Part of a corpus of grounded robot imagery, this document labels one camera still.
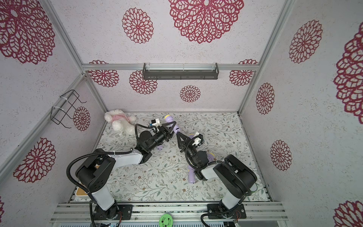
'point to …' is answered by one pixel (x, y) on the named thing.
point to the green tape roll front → (166, 220)
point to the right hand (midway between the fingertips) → (176, 133)
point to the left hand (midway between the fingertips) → (178, 124)
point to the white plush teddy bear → (121, 121)
